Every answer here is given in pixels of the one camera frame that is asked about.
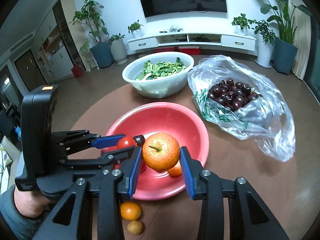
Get tall plant blue pot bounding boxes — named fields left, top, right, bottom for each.
left=72, top=0, right=114, bottom=69

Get right plants in pots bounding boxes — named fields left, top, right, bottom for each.
left=247, top=0, right=312, bottom=75

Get clear plastic bag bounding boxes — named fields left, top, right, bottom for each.
left=188, top=55, right=296, bottom=162

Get small mandarin in bowl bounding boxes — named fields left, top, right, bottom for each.
left=167, top=161, right=182, bottom=178

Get brown tablecloth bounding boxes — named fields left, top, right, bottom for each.
left=69, top=82, right=313, bottom=240

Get person's left hand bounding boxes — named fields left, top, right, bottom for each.
left=14, top=188, right=52, bottom=218

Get brown longan upper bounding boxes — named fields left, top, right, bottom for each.
left=127, top=220, right=144, bottom=235

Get small plant on cabinet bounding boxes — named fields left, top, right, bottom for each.
left=127, top=20, right=143, bottom=38

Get dark sleeve forearm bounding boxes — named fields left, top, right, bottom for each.
left=1, top=185, right=46, bottom=239

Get red bin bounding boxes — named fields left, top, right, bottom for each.
left=71, top=64, right=84, bottom=78

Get white plastic basin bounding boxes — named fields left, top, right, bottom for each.
left=122, top=51, right=194, bottom=99

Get pile of dark cherries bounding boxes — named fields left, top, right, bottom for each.
left=207, top=79, right=262, bottom=112

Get red tomato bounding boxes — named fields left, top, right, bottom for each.
left=140, top=161, right=146, bottom=173
left=116, top=137, right=136, bottom=150

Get white tv cabinet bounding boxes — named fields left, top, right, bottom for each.
left=127, top=31, right=256, bottom=54

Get dark cherry in bowl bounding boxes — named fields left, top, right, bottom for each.
left=133, top=135, right=145, bottom=147

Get white shelving cabinet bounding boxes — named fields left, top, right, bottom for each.
left=31, top=0, right=90, bottom=83

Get plant in white pot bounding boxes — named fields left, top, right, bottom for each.
left=108, top=33, right=128, bottom=65

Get large mandarin with stem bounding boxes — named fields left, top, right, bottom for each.
left=142, top=132, right=180, bottom=172

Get smooth orange upper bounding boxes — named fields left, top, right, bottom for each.
left=120, top=202, right=143, bottom=221

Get green leafy vegetables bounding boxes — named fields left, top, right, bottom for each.
left=135, top=57, right=186, bottom=81

